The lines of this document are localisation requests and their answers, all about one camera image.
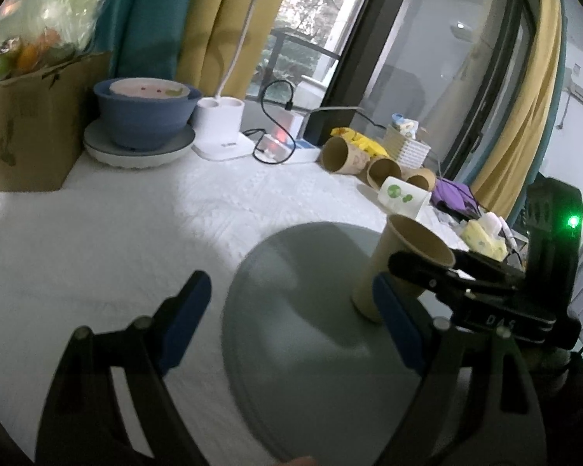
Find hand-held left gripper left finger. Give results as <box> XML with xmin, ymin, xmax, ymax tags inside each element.
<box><xmin>35</xmin><ymin>270</ymin><xmax>213</xmax><ymax>466</ymax></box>

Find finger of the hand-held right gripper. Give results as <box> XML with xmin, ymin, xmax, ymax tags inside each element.
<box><xmin>388</xmin><ymin>250</ymin><xmax>473</xmax><ymax>299</ymax></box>
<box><xmin>450</xmin><ymin>249</ymin><xmax>526</xmax><ymax>285</ymax></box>

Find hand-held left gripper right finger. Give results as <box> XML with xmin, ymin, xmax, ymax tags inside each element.
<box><xmin>372</xmin><ymin>273</ymin><xmax>551</xmax><ymax>466</ymax></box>

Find brown paper cup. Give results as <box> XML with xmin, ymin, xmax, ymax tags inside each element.
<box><xmin>352</xmin><ymin>214</ymin><xmax>457</xmax><ymax>324</ymax></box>
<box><xmin>319</xmin><ymin>135</ymin><xmax>371</xmax><ymax>176</ymax></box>
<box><xmin>366</xmin><ymin>156</ymin><xmax>405</xmax><ymax>190</ymax></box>
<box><xmin>405</xmin><ymin>167</ymin><xmax>438</xmax><ymax>193</ymax></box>

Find white cup with green print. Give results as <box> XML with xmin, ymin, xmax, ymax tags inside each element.
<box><xmin>377</xmin><ymin>175</ymin><xmax>433</xmax><ymax>220</ymax></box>

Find yellow sponge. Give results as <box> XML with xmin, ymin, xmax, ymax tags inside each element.
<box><xmin>459</xmin><ymin>218</ymin><xmax>509</xmax><ymax>261</ymax></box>

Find purple cloth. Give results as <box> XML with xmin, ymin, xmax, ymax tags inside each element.
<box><xmin>429</xmin><ymin>177</ymin><xmax>483</xmax><ymax>220</ymax></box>

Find grey round tray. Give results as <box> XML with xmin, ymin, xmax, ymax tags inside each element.
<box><xmin>222</xmin><ymin>221</ymin><xmax>449</xmax><ymax>463</ymax></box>

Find striped box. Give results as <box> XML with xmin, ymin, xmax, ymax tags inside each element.
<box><xmin>383</xmin><ymin>126</ymin><xmax>431</xmax><ymax>169</ymax></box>

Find yellow snack packet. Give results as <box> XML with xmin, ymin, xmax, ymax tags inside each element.
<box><xmin>331</xmin><ymin>127</ymin><xmax>390</xmax><ymax>159</ymax></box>

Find small white blue packet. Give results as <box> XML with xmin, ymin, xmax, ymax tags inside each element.
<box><xmin>391</xmin><ymin>113</ymin><xmax>419</xmax><ymax>137</ymax></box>

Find yellow curtain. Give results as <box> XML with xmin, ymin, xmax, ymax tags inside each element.
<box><xmin>470</xmin><ymin>0</ymin><xmax>565</xmax><ymax>205</ymax></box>
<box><xmin>177</xmin><ymin>0</ymin><xmax>293</xmax><ymax>104</ymax></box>

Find white power strip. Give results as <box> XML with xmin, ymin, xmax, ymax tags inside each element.
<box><xmin>257</xmin><ymin>135</ymin><xmax>322</xmax><ymax>165</ymax></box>

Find black power adapter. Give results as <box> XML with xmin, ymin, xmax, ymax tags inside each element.
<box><xmin>303</xmin><ymin>111</ymin><xmax>342</xmax><ymax>147</ymax></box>

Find white round plate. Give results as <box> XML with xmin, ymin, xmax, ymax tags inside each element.
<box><xmin>82</xmin><ymin>119</ymin><xmax>196</xmax><ymax>171</ymax></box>

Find white desk lamp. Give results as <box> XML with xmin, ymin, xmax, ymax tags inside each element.
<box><xmin>193</xmin><ymin>0</ymin><xmax>347</xmax><ymax>161</ymax></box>

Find white charger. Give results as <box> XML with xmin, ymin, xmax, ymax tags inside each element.
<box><xmin>271</xmin><ymin>111</ymin><xmax>305</xmax><ymax>144</ymax></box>

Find blue bowl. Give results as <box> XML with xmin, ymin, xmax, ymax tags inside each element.
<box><xmin>93</xmin><ymin>78</ymin><xmax>204</xmax><ymax>151</ymax></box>

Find pink rimmed dish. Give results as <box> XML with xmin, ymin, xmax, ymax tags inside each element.
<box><xmin>109</xmin><ymin>78</ymin><xmax>191</xmax><ymax>101</ymax></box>

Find cardboard box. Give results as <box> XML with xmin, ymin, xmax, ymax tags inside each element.
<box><xmin>0</xmin><ymin>50</ymin><xmax>113</xmax><ymax>193</ymax></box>

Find balcony railing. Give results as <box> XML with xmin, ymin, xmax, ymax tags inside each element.
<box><xmin>269</xmin><ymin>28</ymin><xmax>342</xmax><ymax>89</ymax></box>

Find teal curtain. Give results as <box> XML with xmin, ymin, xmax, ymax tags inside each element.
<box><xmin>96</xmin><ymin>0</ymin><xmax>206</xmax><ymax>89</ymax></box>

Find clear plastic bag of fruit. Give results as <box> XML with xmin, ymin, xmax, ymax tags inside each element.
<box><xmin>0</xmin><ymin>0</ymin><xmax>110</xmax><ymax>89</ymax></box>

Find black cable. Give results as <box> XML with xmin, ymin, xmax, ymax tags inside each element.
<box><xmin>240</xmin><ymin>79</ymin><xmax>297</xmax><ymax>164</ymax></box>

